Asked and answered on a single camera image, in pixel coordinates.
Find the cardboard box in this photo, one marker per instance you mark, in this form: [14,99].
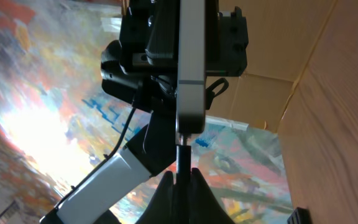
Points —
[302,83]

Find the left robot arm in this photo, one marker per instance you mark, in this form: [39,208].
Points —
[152,151]

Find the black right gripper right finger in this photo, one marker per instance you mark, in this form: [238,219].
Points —
[204,208]

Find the Samsung Galaxy smartphone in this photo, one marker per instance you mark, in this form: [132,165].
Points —
[191,68]

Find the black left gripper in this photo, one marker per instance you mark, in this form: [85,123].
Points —
[149,39]

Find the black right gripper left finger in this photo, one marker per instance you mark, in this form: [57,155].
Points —
[160,208]

